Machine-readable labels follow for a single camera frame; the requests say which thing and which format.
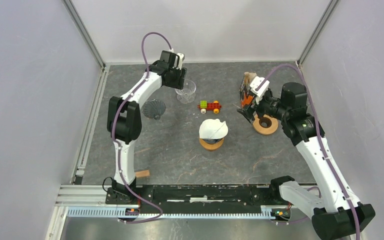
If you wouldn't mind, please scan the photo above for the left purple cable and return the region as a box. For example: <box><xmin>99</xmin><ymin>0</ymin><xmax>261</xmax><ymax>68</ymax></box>
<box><xmin>111</xmin><ymin>31</ymin><xmax>174</xmax><ymax>225</ymax></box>

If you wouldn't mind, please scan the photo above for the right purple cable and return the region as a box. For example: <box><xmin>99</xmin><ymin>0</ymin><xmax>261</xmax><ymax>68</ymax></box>
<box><xmin>256</xmin><ymin>63</ymin><xmax>362</xmax><ymax>240</ymax></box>

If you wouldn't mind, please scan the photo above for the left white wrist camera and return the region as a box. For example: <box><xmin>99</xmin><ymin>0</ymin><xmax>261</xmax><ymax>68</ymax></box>
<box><xmin>174</xmin><ymin>52</ymin><xmax>185</xmax><ymax>70</ymax></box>

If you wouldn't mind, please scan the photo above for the small wooden block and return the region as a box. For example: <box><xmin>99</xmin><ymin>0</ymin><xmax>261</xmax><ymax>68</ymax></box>
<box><xmin>135</xmin><ymin>170</ymin><xmax>151</xmax><ymax>178</ymax></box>

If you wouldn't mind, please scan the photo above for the purple cable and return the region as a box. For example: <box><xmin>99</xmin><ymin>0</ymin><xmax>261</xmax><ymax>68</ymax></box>
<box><xmin>111</xmin><ymin>31</ymin><xmax>174</xmax><ymax>225</ymax></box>
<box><xmin>256</xmin><ymin>63</ymin><xmax>362</xmax><ymax>240</ymax></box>

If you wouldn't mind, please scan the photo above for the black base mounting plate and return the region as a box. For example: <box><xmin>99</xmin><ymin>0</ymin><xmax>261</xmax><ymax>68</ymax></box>
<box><xmin>105</xmin><ymin>184</ymin><xmax>289</xmax><ymax>215</ymax></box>

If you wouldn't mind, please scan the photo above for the clear plastic dripper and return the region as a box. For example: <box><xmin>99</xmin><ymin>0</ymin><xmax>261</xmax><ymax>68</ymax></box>
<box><xmin>175</xmin><ymin>79</ymin><xmax>197</xmax><ymax>104</ymax></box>

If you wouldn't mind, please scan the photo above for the wooden ring stand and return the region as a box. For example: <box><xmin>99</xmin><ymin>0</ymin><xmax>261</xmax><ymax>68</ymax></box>
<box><xmin>252</xmin><ymin>114</ymin><xmax>279</xmax><ymax>136</ymax></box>
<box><xmin>199</xmin><ymin>138</ymin><xmax>224</xmax><ymax>152</ymax></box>

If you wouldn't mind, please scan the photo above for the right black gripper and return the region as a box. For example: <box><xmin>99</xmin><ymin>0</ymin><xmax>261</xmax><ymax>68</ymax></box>
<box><xmin>236</xmin><ymin>89</ymin><xmax>290</xmax><ymax>124</ymax></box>

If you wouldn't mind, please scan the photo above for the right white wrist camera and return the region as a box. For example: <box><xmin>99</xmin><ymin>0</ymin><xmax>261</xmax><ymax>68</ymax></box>
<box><xmin>248</xmin><ymin>76</ymin><xmax>270</xmax><ymax>104</ymax></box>

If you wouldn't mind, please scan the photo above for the white paper coffee filter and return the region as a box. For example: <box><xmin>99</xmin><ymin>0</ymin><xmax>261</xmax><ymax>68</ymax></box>
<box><xmin>199</xmin><ymin>118</ymin><xmax>229</xmax><ymax>140</ymax></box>

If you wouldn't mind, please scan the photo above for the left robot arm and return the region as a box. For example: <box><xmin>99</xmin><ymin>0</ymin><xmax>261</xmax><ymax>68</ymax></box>
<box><xmin>106</xmin><ymin>49</ymin><xmax>187</xmax><ymax>204</ymax></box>

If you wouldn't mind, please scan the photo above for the white slotted cable duct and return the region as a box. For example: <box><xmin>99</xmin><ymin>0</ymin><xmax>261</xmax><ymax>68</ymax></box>
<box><xmin>66</xmin><ymin>206</ymin><xmax>291</xmax><ymax>220</ymax></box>

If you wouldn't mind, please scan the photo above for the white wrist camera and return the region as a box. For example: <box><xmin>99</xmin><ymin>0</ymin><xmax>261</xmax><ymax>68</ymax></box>
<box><xmin>174</xmin><ymin>52</ymin><xmax>185</xmax><ymax>70</ymax></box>
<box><xmin>248</xmin><ymin>76</ymin><xmax>270</xmax><ymax>104</ymax></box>

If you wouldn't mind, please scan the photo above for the toy brick car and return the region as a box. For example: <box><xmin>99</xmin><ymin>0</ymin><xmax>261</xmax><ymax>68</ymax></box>
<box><xmin>197</xmin><ymin>100</ymin><xmax>222</xmax><ymax>114</ymax></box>

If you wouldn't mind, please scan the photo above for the smoky grey dripper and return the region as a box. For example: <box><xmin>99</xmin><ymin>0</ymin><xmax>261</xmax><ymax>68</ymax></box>
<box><xmin>142</xmin><ymin>99</ymin><xmax>166</xmax><ymax>120</ymax></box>

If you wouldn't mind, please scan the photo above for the orange coffee filter box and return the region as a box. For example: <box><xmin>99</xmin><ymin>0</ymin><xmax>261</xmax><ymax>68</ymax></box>
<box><xmin>239</xmin><ymin>72</ymin><xmax>261</xmax><ymax>108</ymax></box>

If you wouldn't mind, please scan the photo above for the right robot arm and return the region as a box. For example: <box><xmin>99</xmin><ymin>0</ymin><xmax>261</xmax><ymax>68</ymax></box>
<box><xmin>239</xmin><ymin>81</ymin><xmax>376</xmax><ymax>240</ymax></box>

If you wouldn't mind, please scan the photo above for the blue plastic dripper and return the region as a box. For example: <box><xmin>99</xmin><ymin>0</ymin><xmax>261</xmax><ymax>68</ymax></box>
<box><xmin>201</xmin><ymin>137</ymin><xmax>224</xmax><ymax>145</ymax></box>

